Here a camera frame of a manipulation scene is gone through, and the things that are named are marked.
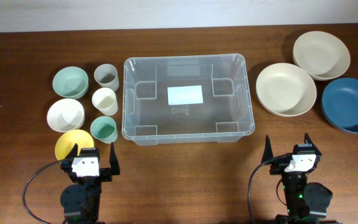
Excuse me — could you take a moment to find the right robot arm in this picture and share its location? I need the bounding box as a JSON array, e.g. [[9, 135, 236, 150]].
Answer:
[[261, 134, 333, 223]]

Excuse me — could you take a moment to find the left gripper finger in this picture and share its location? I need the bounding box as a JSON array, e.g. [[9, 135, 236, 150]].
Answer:
[[67, 144, 78, 159], [109, 142, 120, 175]]

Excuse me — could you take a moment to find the clear plastic storage container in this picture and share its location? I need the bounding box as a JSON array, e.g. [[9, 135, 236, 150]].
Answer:
[[121, 54, 255, 146]]

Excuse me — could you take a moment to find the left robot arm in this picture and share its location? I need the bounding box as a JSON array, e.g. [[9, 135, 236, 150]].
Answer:
[[60, 144, 121, 223]]

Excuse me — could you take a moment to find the beige bowl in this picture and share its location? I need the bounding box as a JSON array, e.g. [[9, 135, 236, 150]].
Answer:
[[255, 63, 317, 117], [293, 31, 351, 81]]

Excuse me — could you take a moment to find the green bowl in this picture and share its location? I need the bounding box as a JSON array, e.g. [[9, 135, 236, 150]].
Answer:
[[52, 67, 89, 100]]

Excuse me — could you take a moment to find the white bowl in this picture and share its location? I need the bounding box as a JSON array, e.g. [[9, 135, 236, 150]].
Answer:
[[47, 98, 85, 133]]

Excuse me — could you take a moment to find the blue bowl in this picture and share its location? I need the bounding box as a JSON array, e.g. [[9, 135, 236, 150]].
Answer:
[[321, 78, 358, 134]]

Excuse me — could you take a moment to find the yellow bowl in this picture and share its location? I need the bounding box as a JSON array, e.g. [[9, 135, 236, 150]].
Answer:
[[55, 129, 94, 160]]

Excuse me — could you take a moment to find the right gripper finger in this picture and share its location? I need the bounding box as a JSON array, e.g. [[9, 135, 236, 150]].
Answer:
[[304, 133, 314, 146], [261, 135, 274, 164]]

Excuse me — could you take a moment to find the cream cup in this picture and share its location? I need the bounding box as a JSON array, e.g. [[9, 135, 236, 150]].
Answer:
[[91, 87, 118, 116]]

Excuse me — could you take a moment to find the grey cup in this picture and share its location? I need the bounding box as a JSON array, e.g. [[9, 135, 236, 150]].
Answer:
[[94, 63, 119, 91]]

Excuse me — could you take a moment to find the green cup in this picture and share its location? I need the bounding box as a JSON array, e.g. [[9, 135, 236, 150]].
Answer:
[[90, 116, 118, 144]]

